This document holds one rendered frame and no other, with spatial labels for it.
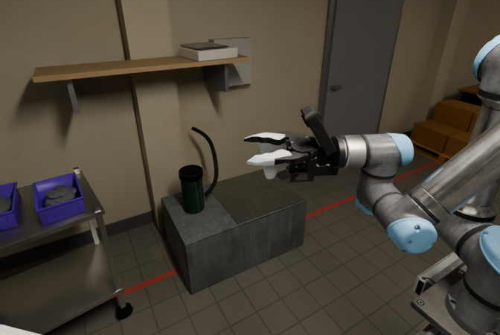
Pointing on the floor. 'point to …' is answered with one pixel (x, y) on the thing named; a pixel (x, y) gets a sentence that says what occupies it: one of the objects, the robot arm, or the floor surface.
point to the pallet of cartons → (446, 129)
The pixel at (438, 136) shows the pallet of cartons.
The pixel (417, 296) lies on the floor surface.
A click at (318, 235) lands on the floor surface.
